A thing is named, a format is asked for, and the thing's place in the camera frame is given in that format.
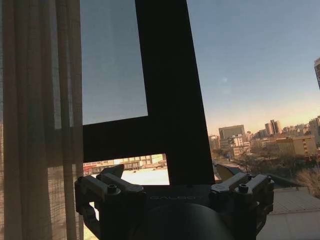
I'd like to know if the dark window frame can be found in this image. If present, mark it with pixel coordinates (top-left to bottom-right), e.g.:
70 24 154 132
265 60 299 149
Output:
81 0 216 187

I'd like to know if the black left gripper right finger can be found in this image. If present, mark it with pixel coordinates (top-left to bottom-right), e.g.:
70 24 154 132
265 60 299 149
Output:
208 163 275 219

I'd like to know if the sheer beige curtain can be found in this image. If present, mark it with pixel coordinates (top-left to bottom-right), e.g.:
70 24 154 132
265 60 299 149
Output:
0 0 85 240

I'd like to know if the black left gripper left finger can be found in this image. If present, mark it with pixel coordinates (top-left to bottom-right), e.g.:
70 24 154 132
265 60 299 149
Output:
74 163 147 221

